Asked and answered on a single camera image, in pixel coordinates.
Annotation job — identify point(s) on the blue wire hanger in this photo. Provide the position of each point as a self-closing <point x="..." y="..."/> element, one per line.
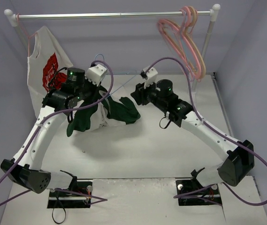
<point x="121" y="87"/>

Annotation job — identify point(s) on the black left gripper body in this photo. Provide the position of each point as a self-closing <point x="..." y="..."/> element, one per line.
<point x="92" y="89"/>

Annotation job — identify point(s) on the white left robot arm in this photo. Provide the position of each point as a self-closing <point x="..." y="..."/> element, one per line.
<point x="24" y="168"/>

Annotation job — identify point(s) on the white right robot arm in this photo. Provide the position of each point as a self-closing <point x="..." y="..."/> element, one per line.
<point x="236" y="161"/>

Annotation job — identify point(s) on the white green raglan t-shirt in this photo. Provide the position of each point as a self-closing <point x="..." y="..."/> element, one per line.
<point x="111" y="112"/>

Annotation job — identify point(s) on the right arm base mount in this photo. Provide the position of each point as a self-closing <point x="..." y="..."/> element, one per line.
<point x="199" y="196"/>

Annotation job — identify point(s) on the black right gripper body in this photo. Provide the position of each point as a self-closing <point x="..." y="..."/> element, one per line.
<point x="140" y="93"/>

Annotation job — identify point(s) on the pink plastic hanger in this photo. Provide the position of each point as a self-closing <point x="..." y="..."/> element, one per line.
<point x="185" y="44"/>

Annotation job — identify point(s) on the pink hanger holding shirt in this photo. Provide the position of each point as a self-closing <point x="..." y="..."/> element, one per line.
<point x="27" y="35"/>

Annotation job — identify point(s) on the white shirt with red print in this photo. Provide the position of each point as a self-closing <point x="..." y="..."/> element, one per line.
<point x="44" y="65"/>

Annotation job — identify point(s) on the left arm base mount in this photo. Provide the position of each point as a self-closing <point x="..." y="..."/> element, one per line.
<point x="59" y="202"/>

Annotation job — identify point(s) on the metal clothes rack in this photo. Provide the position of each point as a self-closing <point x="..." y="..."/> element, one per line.
<point x="129" y="41"/>

